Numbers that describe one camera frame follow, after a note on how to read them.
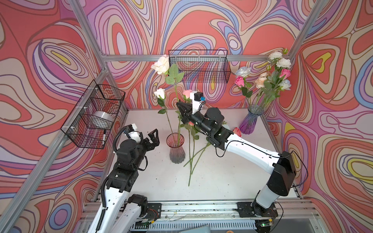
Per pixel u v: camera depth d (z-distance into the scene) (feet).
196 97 1.83
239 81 2.47
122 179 1.55
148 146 1.99
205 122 1.82
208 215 2.40
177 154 2.71
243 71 2.53
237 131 3.26
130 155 1.59
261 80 2.79
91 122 2.36
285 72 2.51
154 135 2.03
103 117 2.39
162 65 1.79
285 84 2.63
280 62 2.58
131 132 1.87
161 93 2.29
